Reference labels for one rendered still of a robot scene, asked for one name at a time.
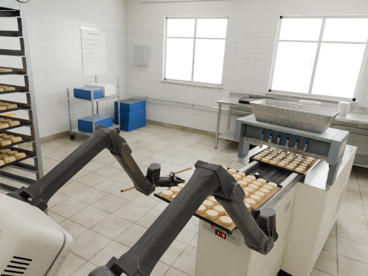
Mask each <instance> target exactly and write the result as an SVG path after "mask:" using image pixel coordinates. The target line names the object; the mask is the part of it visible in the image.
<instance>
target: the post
mask: <svg viewBox="0 0 368 276"><path fill-rule="evenodd" d="M19 4H20V3H19ZM16 11H20V12H21V18H17V21H18V30H19V31H23V36H24V37H23V38H21V37H19V39H20V48H21V50H25V55H26V57H22V66H23V68H24V69H27V73H28V75H24V80H25V86H26V87H29V88H30V92H29V93H26V98H27V103H28V104H31V107H32V110H28V116H29V120H32V121H33V125H34V126H31V127H30V130H31V136H35V140H36V141H35V142H33V143H32V148H33V151H35V152H37V157H36V158H34V165H35V166H38V168H39V172H37V173H36V180H39V179H41V178H42V177H43V176H44V172H43V163H42V153H41V143H40V138H39V128H38V118H37V108H36V98H35V89H34V83H33V73H32V64H31V54H30V44H29V38H28V29H27V19H26V9H25V5H24V4H20V10H16ZM44 213H45V214H46V215H47V216H48V208H46V209H45V210H44Z"/></svg>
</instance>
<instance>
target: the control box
mask: <svg viewBox="0 0 368 276"><path fill-rule="evenodd" d="M203 228H205V229H207V230H209V231H210V232H212V233H214V234H215V235H217V234H218V233H217V232H218V231H219V234H218V235H217V236H219V237H222V233H223V234H224V235H225V236H224V239H225V240H227V241H229V242H231V243H233V244H235V245H237V246H239V247H241V246H242V244H243V240H244V237H243V235H242V234H241V232H240V230H239V229H238V228H237V229H234V230H233V231H232V234H231V235H228V234H227V233H226V232H225V231H223V230H221V229H219V228H217V227H212V226H211V224H209V223H207V222H205V221H203ZM217 230H218V231H217ZM216 231H217V232H216ZM216 233H217V234H216Z"/></svg>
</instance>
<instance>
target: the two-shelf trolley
mask: <svg viewBox="0 0 368 276"><path fill-rule="evenodd" d="M95 82H96V83H97V75H95ZM116 87H118V95H112V96H107V97H102V98H98V99H94V97H93V91H91V100H89V99H83V98H78V97H74V96H70V97H69V89H68V88H66V90H67V104H68V119H69V127H70V133H71V136H70V139H71V140H74V138H75V135H74V133H77V134H82V135H88V136H91V135H92V134H93V132H94V131H95V121H94V102H96V113H97V114H99V110H98V101H101V100H106V99H111V98H114V97H118V125H116V124H113V126H111V127H108V128H109V129H112V130H113V129H115V128H117V131H116V133H118V134H119V133H120V130H119V127H120V99H119V97H120V95H119V88H120V86H119V78H118V86H116ZM70 99H72V100H79V101H87V102H91V108H92V120H93V132H90V131H84V130H78V128H76V129H73V130H72V128H71V113H70Z"/></svg>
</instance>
